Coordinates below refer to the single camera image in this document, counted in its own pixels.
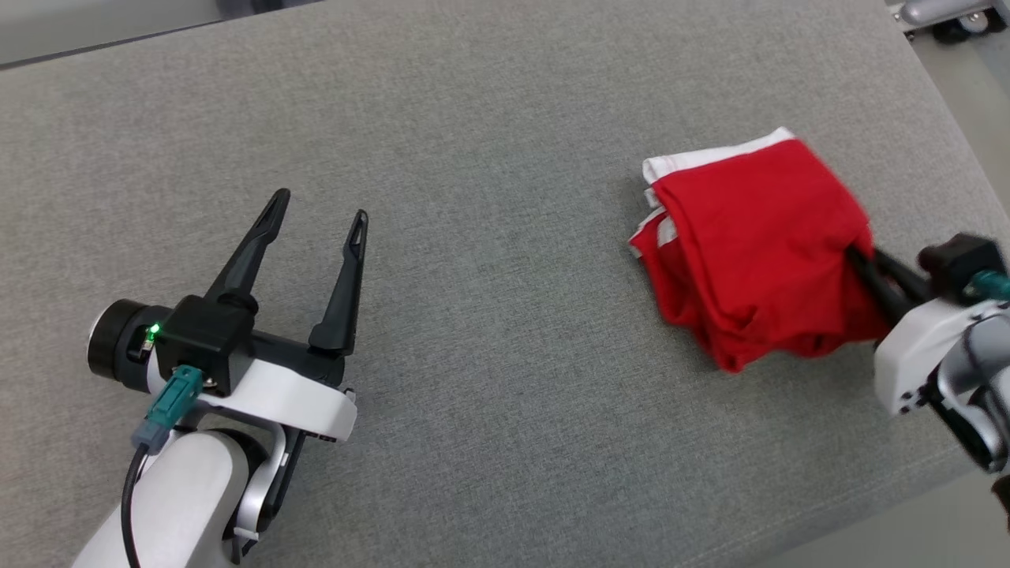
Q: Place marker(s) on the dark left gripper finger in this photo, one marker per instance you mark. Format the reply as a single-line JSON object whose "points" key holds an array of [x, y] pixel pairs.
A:
{"points": [[248, 252], [343, 308]]}

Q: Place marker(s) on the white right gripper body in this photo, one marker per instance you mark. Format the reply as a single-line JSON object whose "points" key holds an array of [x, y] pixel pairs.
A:
{"points": [[907, 355]]}

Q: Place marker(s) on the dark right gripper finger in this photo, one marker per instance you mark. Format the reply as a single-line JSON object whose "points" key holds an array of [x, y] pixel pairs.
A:
{"points": [[876, 285], [907, 285]]}

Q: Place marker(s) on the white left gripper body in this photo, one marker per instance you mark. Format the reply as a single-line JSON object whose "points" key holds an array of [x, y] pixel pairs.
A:
{"points": [[292, 402]]}

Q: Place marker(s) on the red garment with white stripe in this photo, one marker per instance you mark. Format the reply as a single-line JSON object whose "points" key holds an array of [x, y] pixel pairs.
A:
{"points": [[757, 237]]}

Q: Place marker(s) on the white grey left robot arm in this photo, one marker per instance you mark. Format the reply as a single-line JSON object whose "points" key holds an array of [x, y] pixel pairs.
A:
{"points": [[181, 505]]}

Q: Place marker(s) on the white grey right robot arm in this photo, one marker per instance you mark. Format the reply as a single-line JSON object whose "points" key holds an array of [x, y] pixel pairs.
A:
{"points": [[978, 347]]}

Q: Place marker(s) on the black cylindrical left gripper motor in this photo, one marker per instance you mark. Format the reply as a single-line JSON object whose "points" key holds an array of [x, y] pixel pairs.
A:
{"points": [[114, 347]]}

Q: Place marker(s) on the black caster wheel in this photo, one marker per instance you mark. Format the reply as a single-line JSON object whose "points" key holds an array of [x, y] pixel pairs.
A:
{"points": [[959, 30]]}

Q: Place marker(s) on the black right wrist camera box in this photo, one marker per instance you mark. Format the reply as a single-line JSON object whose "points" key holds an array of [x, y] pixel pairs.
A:
{"points": [[959, 260]]}

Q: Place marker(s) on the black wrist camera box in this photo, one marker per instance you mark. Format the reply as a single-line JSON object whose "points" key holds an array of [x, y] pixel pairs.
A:
{"points": [[205, 339], [959, 260]]}

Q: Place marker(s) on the teal right camera connector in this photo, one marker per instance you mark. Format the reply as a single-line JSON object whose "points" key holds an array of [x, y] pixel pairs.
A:
{"points": [[993, 285]]}

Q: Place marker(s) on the teal camera connector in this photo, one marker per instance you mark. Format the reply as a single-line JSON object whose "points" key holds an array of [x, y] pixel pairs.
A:
{"points": [[173, 398], [993, 285]]}

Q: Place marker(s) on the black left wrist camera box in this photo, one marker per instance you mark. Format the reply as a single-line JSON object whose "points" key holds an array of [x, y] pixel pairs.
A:
{"points": [[205, 339]]}

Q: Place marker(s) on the teal left camera connector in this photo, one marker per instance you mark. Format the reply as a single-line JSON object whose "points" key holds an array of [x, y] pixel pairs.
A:
{"points": [[173, 398]]}

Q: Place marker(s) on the grey metal cart frame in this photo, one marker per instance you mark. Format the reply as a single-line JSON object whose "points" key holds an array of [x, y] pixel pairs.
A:
{"points": [[939, 9]]}

